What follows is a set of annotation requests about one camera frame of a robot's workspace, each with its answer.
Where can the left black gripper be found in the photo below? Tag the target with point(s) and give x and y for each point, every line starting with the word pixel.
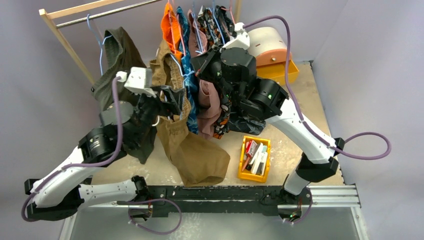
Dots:
pixel 173 105

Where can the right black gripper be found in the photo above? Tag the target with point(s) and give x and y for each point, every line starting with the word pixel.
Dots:
pixel 205 62

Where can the light blue wire hanger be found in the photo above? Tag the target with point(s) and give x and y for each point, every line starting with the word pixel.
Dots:
pixel 177 64

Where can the tan brown shorts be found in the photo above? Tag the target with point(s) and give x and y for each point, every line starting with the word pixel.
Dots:
pixel 199 161

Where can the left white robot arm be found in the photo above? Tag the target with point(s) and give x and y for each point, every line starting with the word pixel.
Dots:
pixel 124 126

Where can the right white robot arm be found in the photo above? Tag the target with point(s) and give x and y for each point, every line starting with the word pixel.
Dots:
pixel 234 71

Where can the blue patterned shorts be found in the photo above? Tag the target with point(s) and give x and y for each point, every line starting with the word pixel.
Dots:
pixel 184 48

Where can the pink shorts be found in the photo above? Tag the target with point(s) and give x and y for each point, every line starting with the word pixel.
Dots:
pixel 207 97

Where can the orange black patterned shorts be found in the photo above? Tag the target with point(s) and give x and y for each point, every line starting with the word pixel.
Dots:
pixel 217 27

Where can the dark grey patterned shorts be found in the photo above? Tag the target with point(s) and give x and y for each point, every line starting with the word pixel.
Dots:
pixel 237 122

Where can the olive green shorts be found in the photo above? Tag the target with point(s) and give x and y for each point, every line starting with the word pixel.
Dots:
pixel 121 55

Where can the cream orange drawer box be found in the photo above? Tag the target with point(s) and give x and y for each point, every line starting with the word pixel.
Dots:
pixel 270 52

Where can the yellow bin with items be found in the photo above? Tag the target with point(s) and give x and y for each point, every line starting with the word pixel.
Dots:
pixel 254 163

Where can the wooden clothes rack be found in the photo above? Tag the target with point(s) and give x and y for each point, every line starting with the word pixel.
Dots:
pixel 49 17

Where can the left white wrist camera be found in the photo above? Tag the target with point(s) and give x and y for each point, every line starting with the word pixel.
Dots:
pixel 138 80

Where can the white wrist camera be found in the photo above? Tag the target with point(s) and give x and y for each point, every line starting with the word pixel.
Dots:
pixel 138 80
pixel 242 39

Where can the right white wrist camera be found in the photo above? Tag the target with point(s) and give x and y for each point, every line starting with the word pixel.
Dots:
pixel 242 39

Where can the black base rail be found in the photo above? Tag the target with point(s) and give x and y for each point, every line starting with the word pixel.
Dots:
pixel 267 200

